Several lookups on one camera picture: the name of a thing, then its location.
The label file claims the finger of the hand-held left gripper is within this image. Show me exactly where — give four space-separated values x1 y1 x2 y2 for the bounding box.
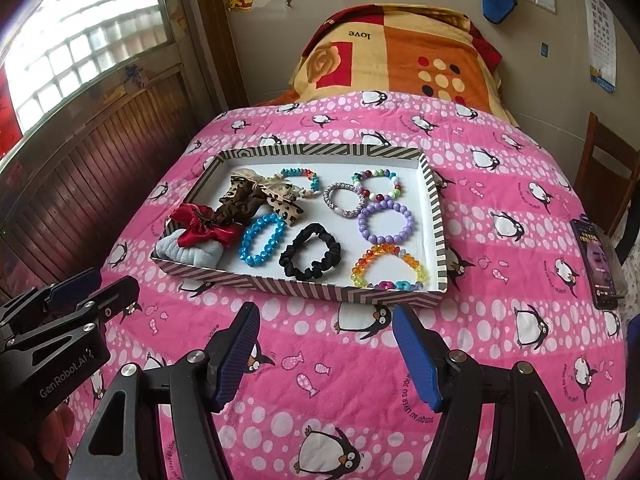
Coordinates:
44 267 104 307
7 275 141 354

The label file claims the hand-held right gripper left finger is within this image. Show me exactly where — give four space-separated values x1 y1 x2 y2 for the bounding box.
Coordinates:
72 302 261 480

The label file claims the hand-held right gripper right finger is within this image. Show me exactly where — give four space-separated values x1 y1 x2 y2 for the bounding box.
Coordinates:
392 303 587 480

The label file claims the grey fluffy hair band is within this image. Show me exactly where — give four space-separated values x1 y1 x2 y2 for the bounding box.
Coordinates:
155 230 227 266

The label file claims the red satin hair bow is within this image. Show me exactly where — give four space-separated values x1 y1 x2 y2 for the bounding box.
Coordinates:
169 203 244 250

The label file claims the rainbow crystal bead bracelet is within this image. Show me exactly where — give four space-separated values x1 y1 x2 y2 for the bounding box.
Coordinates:
353 242 430 291

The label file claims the black scrunchie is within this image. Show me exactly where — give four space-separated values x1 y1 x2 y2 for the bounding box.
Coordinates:
278 222 343 281

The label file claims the blue bead bracelet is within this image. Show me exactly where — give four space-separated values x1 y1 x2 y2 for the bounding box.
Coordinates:
239 212 287 267

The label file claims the striped cardboard tray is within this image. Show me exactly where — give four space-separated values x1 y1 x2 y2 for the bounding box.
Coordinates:
150 142 449 307

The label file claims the purple bead bracelet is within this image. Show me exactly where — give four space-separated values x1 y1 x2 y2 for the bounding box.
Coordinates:
357 200 416 244

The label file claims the brown scrunchie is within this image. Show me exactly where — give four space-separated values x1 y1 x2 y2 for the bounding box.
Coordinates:
207 175 266 226

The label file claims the leopard print ribbon bow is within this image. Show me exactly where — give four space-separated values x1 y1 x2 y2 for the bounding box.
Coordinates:
230 167 306 224

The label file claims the silver glitter bracelet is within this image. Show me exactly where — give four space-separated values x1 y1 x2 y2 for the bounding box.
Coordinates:
323 182 368 220

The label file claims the multicolour round bead bracelet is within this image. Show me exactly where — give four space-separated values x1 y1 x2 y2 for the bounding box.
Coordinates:
352 169 407 202

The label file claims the teal and pink bead bracelet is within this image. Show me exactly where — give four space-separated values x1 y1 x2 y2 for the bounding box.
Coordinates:
280 166 321 200

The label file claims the person's left hand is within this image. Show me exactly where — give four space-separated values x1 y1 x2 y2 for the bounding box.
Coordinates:
0 399 79 480

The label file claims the pink penguin blanket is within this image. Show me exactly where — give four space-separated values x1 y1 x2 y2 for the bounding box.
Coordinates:
65 90 627 480

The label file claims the red paper decoration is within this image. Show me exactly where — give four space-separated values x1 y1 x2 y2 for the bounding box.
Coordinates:
0 72 26 162

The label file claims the black smartphone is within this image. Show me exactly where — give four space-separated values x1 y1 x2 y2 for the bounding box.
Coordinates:
570 217 621 310

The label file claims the window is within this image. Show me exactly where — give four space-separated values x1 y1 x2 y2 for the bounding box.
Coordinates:
0 0 182 137

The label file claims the wooden chair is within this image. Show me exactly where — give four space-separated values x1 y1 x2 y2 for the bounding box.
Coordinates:
572 112 640 262

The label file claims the orange floral blanket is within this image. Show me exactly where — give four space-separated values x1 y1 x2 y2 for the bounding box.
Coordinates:
250 4 521 129

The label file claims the wall calendar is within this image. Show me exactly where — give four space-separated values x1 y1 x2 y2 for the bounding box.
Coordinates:
580 0 619 94

